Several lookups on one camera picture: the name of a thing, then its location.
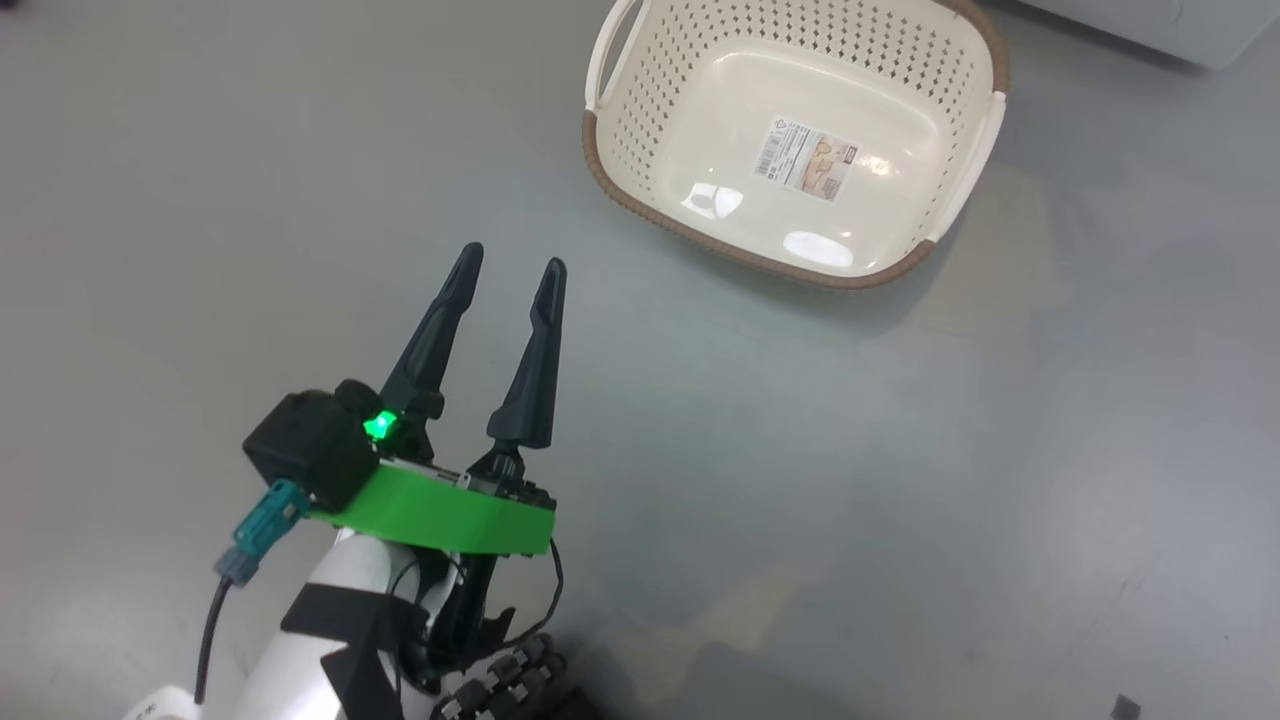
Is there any black left camera cable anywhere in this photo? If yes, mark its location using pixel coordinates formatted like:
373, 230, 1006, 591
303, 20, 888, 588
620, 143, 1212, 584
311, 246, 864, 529
193, 575, 237, 707

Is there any teal left camera cable connector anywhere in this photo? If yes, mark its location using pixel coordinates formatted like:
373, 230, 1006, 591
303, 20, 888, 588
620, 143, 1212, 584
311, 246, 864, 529
214, 477, 312, 588

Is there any black ribbed cable carrier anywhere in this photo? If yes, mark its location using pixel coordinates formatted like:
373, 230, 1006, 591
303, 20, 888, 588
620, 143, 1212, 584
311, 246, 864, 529
428, 632, 603, 720

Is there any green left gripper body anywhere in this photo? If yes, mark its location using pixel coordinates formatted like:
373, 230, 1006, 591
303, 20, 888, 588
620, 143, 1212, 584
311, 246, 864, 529
310, 450, 558, 559

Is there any product label sticker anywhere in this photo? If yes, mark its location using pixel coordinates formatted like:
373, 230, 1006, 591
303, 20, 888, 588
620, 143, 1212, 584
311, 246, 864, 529
752, 116, 862, 205

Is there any white front-load washing machine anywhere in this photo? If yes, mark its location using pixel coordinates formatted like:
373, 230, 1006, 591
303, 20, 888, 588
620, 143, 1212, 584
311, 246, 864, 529
1008, 0, 1280, 73

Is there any thin black left gripper cable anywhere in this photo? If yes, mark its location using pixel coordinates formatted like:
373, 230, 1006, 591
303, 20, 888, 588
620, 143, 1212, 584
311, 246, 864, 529
495, 540, 567, 646

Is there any cream basket with brown rim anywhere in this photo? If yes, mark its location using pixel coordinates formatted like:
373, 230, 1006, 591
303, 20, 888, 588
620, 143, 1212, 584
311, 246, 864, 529
581, 0, 1012, 293

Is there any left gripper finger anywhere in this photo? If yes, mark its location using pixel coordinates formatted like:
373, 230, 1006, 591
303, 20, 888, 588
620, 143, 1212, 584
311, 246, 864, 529
486, 257, 568, 452
378, 242, 486, 422

